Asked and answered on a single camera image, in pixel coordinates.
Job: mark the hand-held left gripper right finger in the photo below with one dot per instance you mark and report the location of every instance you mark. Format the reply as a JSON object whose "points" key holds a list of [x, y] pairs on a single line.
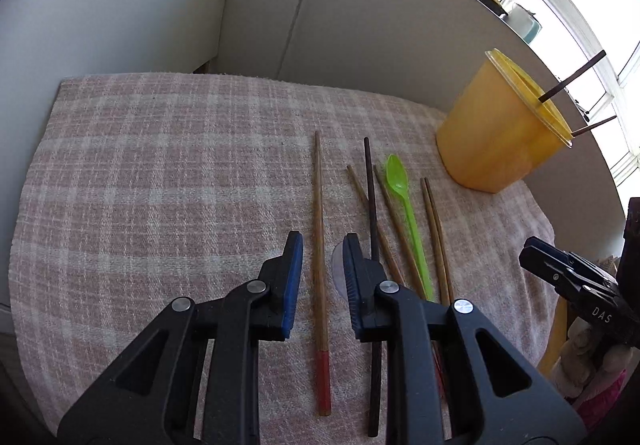
{"points": [[351, 285]]}

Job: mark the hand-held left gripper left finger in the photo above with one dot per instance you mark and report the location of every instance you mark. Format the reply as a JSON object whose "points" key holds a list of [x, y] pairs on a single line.
{"points": [[292, 285]]}

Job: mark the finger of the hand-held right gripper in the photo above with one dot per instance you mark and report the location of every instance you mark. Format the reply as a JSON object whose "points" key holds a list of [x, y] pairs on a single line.
{"points": [[547, 267], [550, 247]]}

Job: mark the red-tipped wooden chopstick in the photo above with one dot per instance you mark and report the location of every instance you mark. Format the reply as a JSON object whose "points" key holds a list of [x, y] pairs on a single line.
{"points": [[320, 275], [367, 205]]}

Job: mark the dark brown chopstick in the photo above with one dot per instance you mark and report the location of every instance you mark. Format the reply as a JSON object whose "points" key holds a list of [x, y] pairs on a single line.
{"points": [[595, 125], [370, 205], [575, 74]]}

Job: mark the green plastic spoon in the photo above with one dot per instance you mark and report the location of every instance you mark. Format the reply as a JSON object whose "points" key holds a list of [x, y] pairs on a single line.
{"points": [[400, 185]]}

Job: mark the yellow plastic cup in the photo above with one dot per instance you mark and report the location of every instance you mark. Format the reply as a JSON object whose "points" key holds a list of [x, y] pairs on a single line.
{"points": [[492, 140]]}

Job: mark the beige cloth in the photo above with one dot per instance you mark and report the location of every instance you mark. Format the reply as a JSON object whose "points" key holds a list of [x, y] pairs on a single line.
{"points": [[580, 355]]}

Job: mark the pink plaid cloth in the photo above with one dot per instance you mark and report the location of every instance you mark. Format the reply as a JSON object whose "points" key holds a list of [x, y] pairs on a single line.
{"points": [[150, 205]]}

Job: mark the light blue kettle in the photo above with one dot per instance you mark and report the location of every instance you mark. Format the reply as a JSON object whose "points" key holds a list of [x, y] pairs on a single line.
{"points": [[525, 22]]}

